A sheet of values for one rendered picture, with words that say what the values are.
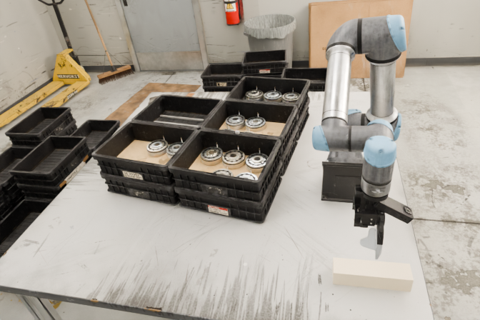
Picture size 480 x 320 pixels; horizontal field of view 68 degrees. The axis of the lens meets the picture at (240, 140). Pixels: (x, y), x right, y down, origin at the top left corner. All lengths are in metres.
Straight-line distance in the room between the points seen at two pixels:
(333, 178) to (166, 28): 3.67
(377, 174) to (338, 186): 0.57
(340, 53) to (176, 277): 0.95
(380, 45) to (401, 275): 0.73
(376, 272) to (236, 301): 0.46
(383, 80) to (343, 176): 0.40
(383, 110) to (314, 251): 0.58
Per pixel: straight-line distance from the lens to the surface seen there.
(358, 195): 1.03
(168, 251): 1.47
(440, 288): 2.27
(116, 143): 1.82
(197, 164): 1.62
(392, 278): 1.29
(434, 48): 4.64
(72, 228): 1.74
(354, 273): 1.27
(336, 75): 1.15
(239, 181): 1.34
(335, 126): 1.05
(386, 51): 1.26
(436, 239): 2.49
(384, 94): 1.39
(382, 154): 0.93
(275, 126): 1.81
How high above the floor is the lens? 1.78
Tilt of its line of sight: 33 degrees down
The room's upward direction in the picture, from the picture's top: 8 degrees counter-clockwise
